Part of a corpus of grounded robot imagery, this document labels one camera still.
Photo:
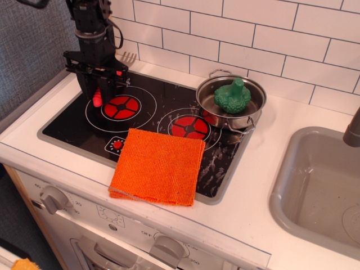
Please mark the grey oven knob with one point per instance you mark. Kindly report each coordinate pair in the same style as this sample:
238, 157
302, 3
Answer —
53, 199
168, 251

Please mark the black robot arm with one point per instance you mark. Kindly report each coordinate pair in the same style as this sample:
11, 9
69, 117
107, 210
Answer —
90, 17

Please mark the grey plastic sink basin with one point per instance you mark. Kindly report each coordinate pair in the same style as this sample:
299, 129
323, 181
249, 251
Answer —
316, 193

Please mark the grey left oven knob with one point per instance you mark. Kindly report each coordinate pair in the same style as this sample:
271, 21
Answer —
53, 199

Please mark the grey oven door handle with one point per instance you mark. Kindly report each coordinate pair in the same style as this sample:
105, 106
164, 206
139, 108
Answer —
108, 255

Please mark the black toy stove top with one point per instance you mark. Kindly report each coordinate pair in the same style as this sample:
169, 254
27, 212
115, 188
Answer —
154, 105

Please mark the silver metal pot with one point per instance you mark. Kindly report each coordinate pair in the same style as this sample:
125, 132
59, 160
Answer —
216, 116

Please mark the grey faucet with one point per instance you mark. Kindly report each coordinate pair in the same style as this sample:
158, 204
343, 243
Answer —
352, 134

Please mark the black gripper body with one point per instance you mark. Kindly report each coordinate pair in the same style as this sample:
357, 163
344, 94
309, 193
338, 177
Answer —
95, 51

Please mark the orange black object at corner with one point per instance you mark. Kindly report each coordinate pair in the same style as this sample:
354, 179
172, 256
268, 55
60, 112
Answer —
24, 264

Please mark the white toy oven front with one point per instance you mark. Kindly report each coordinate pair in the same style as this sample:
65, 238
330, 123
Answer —
83, 217

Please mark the green toy broccoli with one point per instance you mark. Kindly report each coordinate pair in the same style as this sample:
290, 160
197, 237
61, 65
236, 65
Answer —
234, 97

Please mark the grey right oven knob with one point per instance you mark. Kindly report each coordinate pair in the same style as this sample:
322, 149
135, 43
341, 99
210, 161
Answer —
168, 251

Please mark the orange knitted cloth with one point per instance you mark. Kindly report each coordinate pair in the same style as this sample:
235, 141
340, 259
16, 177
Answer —
157, 168

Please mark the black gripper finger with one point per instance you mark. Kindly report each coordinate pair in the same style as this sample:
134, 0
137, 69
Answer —
87, 84
108, 87

